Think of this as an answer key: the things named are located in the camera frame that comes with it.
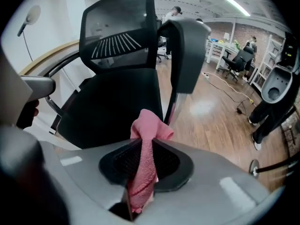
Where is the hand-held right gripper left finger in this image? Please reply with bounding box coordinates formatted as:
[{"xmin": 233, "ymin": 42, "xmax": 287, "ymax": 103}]
[{"xmin": 41, "ymin": 139, "xmax": 141, "ymax": 210}]

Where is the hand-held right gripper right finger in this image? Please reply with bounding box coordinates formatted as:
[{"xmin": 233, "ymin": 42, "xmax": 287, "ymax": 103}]
[{"xmin": 140, "ymin": 138, "xmax": 271, "ymax": 225}]

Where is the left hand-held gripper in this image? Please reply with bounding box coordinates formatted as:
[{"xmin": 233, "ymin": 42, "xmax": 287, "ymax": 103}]
[{"xmin": 0, "ymin": 47, "xmax": 57, "ymax": 127}]

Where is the pink cloth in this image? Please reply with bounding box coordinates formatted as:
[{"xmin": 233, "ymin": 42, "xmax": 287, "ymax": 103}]
[{"xmin": 127, "ymin": 108, "xmax": 174, "ymax": 214}]

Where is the black office chair seat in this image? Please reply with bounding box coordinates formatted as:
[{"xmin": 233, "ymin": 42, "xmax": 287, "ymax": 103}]
[{"xmin": 57, "ymin": 67, "xmax": 164, "ymax": 150}]

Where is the person's left hand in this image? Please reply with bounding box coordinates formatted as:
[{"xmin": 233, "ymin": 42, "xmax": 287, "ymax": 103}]
[{"xmin": 15, "ymin": 99, "xmax": 40, "ymax": 130}]

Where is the light wooden desk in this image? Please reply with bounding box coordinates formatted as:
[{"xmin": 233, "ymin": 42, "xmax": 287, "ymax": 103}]
[{"xmin": 19, "ymin": 39, "xmax": 80, "ymax": 76}]

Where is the black office chair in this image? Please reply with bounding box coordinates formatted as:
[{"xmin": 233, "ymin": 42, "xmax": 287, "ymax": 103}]
[
  {"xmin": 156, "ymin": 19, "xmax": 170, "ymax": 63},
  {"xmin": 221, "ymin": 46, "xmax": 255, "ymax": 82}
]

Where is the grey oval shell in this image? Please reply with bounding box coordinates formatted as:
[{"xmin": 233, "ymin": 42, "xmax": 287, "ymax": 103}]
[{"xmin": 261, "ymin": 64, "xmax": 294, "ymax": 103}]

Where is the white desk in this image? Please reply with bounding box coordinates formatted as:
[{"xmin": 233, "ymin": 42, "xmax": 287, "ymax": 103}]
[{"xmin": 205, "ymin": 40, "xmax": 239, "ymax": 70}]

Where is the tall white shelf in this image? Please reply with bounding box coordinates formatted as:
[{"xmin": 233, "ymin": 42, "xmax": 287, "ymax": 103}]
[{"xmin": 248, "ymin": 33, "xmax": 275, "ymax": 91}]

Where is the long ceiling light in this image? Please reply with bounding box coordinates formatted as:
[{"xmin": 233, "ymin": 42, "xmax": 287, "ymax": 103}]
[{"xmin": 224, "ymin": 0, "xmax": 251, "ymax": 16}]

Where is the black stanchion post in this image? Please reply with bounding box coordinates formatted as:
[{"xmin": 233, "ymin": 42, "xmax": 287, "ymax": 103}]
[{"xmin": 248, "ymin": 158, "xmax": 300, "ymax": 180}]

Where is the black cable with adapter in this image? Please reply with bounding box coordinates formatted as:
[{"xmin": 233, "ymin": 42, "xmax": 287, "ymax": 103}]
[{"xmin": 208, "ymin": 81, "xmax": 253, "ymax": 114}]

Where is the white floor cable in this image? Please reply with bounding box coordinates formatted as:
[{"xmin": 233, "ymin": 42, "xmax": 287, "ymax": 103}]
[{"xmin": 208, "ymin": 73, "xmax": 255, "ymax": 104}]

